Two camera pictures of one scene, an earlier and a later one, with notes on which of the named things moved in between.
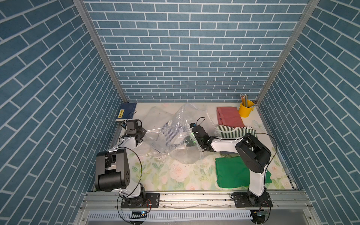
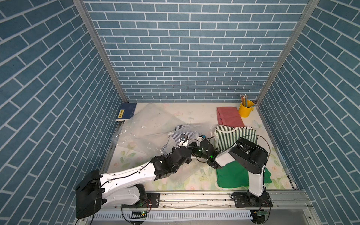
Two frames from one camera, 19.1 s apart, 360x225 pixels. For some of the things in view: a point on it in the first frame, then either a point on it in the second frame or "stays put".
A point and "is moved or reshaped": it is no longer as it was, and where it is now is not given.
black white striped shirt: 227,131 stays put
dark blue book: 126,111 stays put
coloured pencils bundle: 244,100 stays put
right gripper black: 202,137 to 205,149
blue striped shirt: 171,134 is moved or reshaped
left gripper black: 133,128 to 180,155
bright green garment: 233,171 stays put
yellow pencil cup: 244,111 stays put
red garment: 229,116 stays put
